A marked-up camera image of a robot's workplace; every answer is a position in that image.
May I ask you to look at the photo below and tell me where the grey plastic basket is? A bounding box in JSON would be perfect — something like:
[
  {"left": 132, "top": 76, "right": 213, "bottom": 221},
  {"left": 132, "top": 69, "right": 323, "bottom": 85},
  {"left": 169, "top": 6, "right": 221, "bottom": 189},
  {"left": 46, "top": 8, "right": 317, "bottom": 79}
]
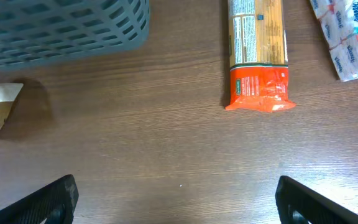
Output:
[{"left": 0, "top": 0, "right": 150, "bottom": 70}]

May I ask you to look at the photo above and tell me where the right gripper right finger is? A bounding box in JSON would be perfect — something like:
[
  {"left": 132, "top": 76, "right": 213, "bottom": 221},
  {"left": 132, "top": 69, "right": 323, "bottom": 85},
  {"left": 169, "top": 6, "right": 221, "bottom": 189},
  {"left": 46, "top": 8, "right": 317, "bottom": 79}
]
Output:
[{"left": 275, "top": 175, "right": 358, "bottom": 224}]

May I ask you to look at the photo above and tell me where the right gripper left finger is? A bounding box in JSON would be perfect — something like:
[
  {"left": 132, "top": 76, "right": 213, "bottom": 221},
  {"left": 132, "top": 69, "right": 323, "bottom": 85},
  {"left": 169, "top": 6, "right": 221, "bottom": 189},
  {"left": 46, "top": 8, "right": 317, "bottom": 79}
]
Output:
[{"left": 0, "top": 174, "right": 79, "bottom": 224}]

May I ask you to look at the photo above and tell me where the orange spaghetti package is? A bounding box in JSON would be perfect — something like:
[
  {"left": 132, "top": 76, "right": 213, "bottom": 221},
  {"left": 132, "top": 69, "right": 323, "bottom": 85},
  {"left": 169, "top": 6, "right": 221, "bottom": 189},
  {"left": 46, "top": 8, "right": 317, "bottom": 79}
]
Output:
[{"left": 226, "top": 0, "right": 295, "bottom": 113}]

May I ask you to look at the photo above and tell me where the Kleenex tissue multipack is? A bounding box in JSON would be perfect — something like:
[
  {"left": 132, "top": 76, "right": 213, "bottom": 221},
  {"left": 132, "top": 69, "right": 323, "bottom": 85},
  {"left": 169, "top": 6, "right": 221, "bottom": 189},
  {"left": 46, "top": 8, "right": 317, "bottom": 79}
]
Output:
[{"left": 310, "top": 0, "right": 358, "bottom": 82}]

